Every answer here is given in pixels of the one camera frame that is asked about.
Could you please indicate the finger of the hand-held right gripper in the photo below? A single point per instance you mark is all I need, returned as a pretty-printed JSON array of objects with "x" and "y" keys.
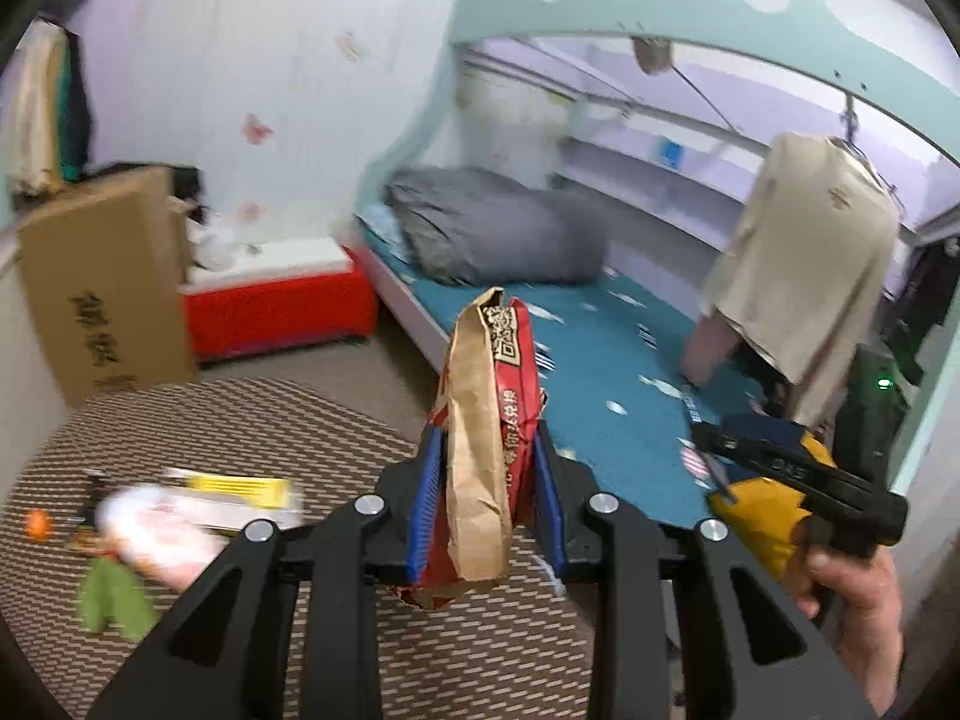
[{"x": 757, "y": 457}]

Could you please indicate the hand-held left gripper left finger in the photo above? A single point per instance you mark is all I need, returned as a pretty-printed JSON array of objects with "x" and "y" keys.
[{"x": 427, "y": 510}]

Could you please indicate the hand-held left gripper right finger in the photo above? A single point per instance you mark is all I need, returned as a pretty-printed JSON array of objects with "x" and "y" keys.
[{"x": 551, "y": 510}]

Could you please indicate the red brown paper snack bag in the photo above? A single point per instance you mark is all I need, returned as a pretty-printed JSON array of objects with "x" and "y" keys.
[{"x": 480, "y": 427}]

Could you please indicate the yellow white carton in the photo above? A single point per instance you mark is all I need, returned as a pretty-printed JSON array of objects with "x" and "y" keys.
[{"x": 232, "y": 495}]

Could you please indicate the white plastic bag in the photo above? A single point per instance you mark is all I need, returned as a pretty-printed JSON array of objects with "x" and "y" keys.
[
  {"x": 165, "y": 532},
  {"x": 217, "y": 240}
]

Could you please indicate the green wrapper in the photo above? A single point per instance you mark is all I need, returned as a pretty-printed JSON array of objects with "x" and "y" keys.
[{"x": 116, "y": 600}]

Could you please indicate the small orange item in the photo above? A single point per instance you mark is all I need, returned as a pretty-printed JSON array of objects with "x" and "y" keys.
[{"x": 37, "y": 526}]

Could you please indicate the person's right hand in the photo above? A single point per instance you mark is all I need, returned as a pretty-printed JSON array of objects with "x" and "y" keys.
[{"x": 870, "y": 615}]

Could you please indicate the yellow jacket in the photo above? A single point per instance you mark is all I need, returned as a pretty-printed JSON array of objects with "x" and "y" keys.
[{"x": 772, "y": 532}]

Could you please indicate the pink garment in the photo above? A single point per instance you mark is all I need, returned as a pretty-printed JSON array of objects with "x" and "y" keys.
[{"x": 709, "y": 352}]

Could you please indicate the teal patterned bed sheet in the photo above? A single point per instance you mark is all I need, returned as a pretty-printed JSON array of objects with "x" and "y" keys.
[{"x": 622, "y": 375}]

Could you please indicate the beige long-sleeve shirt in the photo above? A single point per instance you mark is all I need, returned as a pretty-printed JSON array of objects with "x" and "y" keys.
[{"x": 810, "y": 262}]

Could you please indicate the dark hanging clothes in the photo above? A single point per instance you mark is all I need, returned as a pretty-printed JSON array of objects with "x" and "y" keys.
[{"x": 926, "y": 300}]

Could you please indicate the polka dot round table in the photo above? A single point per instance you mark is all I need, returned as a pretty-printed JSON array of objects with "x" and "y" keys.
[{"x": 225, "y": 427}]

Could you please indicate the red storage bench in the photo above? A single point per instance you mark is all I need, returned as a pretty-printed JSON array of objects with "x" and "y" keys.
[{"x": 285, "y": 315}]

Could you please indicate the blue plaid pillow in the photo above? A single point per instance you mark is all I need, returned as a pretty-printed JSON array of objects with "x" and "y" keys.
[{"x": 375, "y": 226}]

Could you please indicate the white board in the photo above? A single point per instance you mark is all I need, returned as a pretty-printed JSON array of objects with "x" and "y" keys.
[{"x": 285, "y": 259}]

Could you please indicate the grey duvet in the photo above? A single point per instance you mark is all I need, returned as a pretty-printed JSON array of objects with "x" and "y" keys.
[{"x": 495, "y": 225}]

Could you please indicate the small blue box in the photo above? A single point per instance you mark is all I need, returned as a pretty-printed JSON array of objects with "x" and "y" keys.
[{"x": 669, "y": 151}]

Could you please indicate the large cardboard box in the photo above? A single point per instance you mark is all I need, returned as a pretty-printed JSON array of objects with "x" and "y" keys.
[{"x": 105, "y": 277}]

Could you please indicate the black cloth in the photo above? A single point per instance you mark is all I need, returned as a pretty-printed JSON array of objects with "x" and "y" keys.
[{"x": 187, "y": 191}]

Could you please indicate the beige hanging cloth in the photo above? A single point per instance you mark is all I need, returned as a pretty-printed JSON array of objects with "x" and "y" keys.
[{"x": 652, "y": 56}]

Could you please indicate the pink butterfly sticker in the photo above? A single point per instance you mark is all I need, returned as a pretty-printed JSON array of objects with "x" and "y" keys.
[{"x": 256, "y": 127}]

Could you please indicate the white wardrobe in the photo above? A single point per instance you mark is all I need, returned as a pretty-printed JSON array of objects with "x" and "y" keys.
[{"x": 300, "y": 90}]

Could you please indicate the white butterfly sticker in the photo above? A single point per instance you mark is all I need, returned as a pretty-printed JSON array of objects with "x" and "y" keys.
[{"x": 352, "y": 45}]

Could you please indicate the teal white bunk bed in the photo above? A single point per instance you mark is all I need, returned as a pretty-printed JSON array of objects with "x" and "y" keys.
[{"x": 510, "y": 15}]

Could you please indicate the green garment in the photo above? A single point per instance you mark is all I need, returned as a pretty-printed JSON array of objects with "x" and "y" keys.
[{"x": 69, "y": 120}]

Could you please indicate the black coat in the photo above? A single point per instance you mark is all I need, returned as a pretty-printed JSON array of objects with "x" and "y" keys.
[{"x": 82, "y": 105}]

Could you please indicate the cream jacket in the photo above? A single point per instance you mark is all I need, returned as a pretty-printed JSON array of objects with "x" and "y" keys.
[{"x": 34, "y": 112}]

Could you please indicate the lilac wall shelf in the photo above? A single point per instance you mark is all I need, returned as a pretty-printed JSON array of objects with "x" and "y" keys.
[{"x": 660, "y": 180}]

